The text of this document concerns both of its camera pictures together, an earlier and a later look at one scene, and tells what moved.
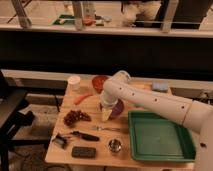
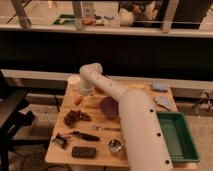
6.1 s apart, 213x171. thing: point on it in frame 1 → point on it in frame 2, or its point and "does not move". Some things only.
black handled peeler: [85, 136] does not move
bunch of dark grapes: [71, 118] does not move
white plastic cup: [74, 83] does not move
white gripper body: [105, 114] → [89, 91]
